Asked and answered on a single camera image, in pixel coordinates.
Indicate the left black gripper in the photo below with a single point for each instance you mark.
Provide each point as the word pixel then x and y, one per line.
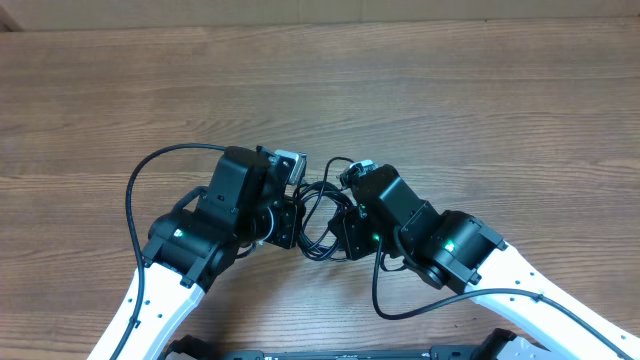
pixel 285 235

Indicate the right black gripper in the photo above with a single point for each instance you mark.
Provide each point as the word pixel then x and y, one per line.
pixel 346 224

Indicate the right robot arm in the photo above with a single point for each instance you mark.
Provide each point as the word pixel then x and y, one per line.
pixel 456 250

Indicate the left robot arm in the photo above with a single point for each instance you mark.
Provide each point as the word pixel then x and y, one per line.
pixel 205 232

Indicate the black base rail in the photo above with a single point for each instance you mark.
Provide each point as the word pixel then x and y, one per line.
pixel 439 352

